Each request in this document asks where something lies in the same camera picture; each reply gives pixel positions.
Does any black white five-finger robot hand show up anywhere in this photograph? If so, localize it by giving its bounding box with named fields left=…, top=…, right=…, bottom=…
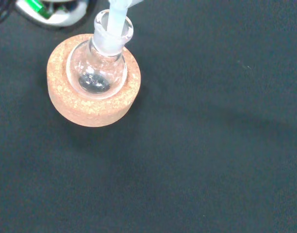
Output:
left=0, top=0, right=91, bottom=31

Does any glass round-bottom flask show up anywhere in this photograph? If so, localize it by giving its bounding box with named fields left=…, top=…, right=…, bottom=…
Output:
left=66, top=9, right=134, bottom=100

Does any black cloth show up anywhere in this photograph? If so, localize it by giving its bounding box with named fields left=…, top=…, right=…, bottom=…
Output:
left=0, top=0, right=297, bottom=233

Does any cork ring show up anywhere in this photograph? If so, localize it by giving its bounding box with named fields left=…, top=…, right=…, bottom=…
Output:
left=46, top=33, right=142, bottom=128

